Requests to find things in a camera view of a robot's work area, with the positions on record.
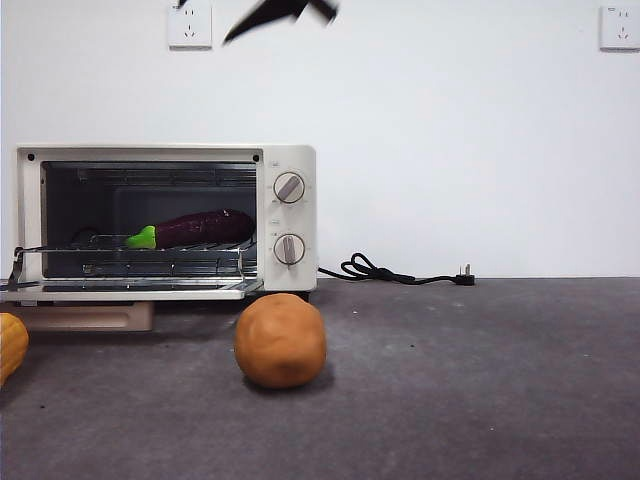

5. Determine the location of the purple toy eggplant green stem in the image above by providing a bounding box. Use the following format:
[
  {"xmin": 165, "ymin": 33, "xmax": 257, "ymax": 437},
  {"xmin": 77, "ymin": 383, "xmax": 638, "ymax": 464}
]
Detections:
[{"xmin": 124, "ymin": 208, "xmax": 255, "ymax": 250}]

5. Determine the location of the oven door with beige handle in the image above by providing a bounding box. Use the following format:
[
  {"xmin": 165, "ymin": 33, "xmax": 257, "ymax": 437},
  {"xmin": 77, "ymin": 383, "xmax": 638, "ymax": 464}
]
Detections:
[{"xmin": 0, "ymin": 277, "xmax": 265, "ymax": 334}]

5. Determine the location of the round oven temperature knob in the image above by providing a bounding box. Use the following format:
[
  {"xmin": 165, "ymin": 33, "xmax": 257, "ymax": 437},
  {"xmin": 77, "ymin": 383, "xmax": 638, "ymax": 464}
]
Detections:
[{"xmin": 273, "ymin": 171, "xmax": 307, "ymax": 205}]

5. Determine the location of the white toaster oven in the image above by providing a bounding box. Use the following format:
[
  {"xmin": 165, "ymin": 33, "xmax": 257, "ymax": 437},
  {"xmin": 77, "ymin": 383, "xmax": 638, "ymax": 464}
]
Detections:
[{"xmin": 13, "ymin": 143, "xmax": 319, "ymax": 304}]

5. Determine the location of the round oven timer knob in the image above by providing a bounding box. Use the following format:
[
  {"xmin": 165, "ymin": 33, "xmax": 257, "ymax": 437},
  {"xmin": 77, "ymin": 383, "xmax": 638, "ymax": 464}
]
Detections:
[{"xmin": 272, "ymin": 232, "xmax": 307, "ymax": 270}]

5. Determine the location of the brown toy potato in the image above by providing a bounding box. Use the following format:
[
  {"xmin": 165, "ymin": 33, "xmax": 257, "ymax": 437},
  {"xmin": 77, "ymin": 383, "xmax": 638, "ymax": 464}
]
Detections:
[{"xmin": 233, "ymin": 293, "xmax": 328, "ymax": 390}]

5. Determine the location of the white wall power socket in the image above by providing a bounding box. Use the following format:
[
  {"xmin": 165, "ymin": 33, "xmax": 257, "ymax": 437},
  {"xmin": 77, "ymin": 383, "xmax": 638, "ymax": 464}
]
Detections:
[
  {"xmin": 599, "ymin": 5, "xmax": 640, "ymax": 52},
  {"xmin": 167, "ymin": 3, "xmax": 213, "ymax": 51}
]

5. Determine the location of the black oven power cord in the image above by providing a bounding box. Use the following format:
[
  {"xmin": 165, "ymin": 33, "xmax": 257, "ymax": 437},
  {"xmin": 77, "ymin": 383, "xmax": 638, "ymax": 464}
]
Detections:
[{"xmin": 317, "ymin": 252, "xmax": 477, "ymax": 288}]

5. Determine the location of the metal wire oven rack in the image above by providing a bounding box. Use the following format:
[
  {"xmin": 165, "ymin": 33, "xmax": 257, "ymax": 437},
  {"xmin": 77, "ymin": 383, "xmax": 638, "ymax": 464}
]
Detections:
[{"xmin": 9, "ymin": 231, "xmax": 257, "ymax": 281}]

